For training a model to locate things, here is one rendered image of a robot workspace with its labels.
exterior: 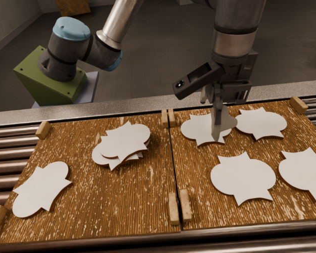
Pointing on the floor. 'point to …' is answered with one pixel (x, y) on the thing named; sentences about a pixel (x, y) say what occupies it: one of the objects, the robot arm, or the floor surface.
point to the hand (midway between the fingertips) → (206, 121)
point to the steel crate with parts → (74, 8)
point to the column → (92, 78)
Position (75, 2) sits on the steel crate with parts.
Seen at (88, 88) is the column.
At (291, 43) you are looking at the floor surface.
